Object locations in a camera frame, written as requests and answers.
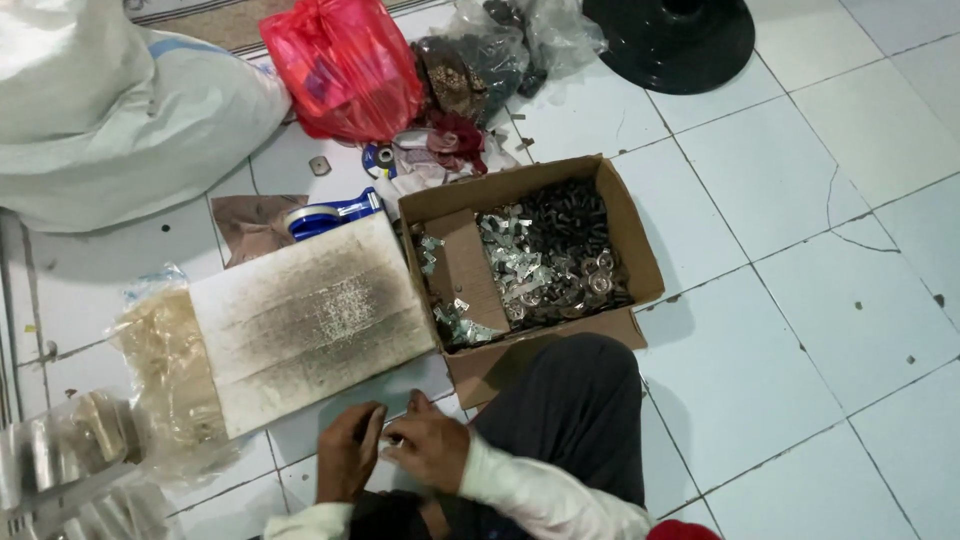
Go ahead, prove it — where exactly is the person's right hand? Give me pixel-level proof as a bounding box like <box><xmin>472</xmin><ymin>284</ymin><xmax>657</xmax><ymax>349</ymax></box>
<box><xmin>378</xmin><ymin>389</ymin><xmax>473</xmax><ymax>496</ymax></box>

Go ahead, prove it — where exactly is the person's left hand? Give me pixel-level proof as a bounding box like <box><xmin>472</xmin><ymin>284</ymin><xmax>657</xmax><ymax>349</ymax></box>
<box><xmin>315</xmin><ymin>401</ymin><xmax>389</xmax><ymax>505</ymax></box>

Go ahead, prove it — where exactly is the worn white work board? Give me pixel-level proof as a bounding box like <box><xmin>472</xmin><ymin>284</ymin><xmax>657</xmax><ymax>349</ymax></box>
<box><xmin>187</xmin><ymin>210</ymin><xmax>438</xmax><ymax>441</ymax></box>

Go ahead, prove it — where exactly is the brown cardboard box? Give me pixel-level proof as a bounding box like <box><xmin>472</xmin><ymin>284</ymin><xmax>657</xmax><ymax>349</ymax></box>
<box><xmin>396</xmin><ymin>153</ymin><xmax>666</xmax><ymax>411</ymax></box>

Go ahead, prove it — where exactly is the person's dark trouser leg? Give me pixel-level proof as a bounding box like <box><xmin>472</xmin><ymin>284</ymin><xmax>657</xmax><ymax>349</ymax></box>
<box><xmin>349</xmin><ymin>333</ymin><xmax>648</xmax><ymax>540</ymax></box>

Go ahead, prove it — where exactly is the heap of silver metal brackets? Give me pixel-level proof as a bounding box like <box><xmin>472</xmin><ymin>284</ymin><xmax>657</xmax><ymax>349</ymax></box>
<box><xmin>416</xmin><ymin>211</ymin><xmax>567</xmax><ymax>348</ymax></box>

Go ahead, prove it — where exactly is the clear bag of tan pieces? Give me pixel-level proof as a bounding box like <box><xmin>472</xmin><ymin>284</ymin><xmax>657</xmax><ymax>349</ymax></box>
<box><xmin>109</xmin><ymin>264</ymin><xmax>249</xmax><ymax>489</ymax></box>

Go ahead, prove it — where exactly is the blue tape dispenser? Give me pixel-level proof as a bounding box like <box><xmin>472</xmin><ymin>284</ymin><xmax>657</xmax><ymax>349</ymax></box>
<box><xmin>284</xmin><ymin>186</ymin><xmax>386</xmax><ymax>243</ymax></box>

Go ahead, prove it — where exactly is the brown paper sheet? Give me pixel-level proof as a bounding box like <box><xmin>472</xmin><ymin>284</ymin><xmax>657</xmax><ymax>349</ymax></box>
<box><xmin>210</xmin><ymin>194</ymin><xmax>309</xmax><ymax>269</ymax></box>

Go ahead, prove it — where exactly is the heap of round metal caps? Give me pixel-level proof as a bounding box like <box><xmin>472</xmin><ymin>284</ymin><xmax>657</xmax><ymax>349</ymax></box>
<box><xmin>504</xmin><ymin>249</ymin><xmax>620</xmax><ymax>322</ymax></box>

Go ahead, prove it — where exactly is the blue grinding disc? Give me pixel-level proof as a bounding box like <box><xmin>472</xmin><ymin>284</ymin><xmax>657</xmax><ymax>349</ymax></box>
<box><xmin>362</xmin><ymin>143</ymin><xmax>399</xmax><ymax>180</ymax></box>

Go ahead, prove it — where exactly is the heap of black metal parts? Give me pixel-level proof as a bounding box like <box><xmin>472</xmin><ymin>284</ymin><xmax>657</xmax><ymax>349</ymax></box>
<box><xmin>501</xmin><ymin>177</ymin><xmax>635</xmax><ymax>331</ymax></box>

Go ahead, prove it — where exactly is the red fabric item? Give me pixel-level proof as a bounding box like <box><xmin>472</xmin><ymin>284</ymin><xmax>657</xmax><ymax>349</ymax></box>
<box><xmin>646</xmin><ymin>519</ymin><xmax>723</xmax><ymax>540</ymax></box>

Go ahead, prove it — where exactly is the dark red cloth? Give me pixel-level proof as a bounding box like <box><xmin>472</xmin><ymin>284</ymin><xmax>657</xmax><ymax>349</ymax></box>
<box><xmin>426</xmin><ymin>111</ymin><xmax>489</xmax><ymax>175</ymax></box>

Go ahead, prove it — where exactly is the pile of clear plastic bags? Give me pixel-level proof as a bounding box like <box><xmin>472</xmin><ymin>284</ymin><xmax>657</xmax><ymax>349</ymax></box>
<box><xmin>0</xmin><ymin>386</ymin><xmax>181</xmax><ymax>540</ymax></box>

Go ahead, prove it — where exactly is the red plastic bag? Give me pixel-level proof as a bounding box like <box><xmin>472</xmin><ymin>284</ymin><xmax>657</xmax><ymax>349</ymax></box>
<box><xmin>258</xmin><ymin>0</ymin><xmax>426</xmax><ymax>144</ymax></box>

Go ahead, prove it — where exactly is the clear bag of dark parts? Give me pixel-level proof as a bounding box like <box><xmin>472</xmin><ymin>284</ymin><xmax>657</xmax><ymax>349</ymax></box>
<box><xmin>411</xmin><ymin>0</ymin><xmax>550</xmax><ymax>127</ymax></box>

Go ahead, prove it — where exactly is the large white sack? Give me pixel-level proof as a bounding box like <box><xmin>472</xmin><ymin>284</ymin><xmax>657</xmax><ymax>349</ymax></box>
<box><xmin>0</xmin><ymin>0</ymin><xmax>293</xmax><ymax>234</ymax></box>

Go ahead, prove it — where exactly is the crumpled clear plastic bag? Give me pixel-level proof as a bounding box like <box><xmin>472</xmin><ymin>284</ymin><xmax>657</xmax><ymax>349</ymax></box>
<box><xmin>517</xmin><ymin>0</ymin><xmax>609</xmax><ymax>80</ymax></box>

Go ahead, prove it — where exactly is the black round stand base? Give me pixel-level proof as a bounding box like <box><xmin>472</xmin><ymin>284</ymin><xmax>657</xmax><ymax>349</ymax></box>
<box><xmin>582</xmin><ymin>0</ymin><xmax>757</xmax><ymax>96</ymax></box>

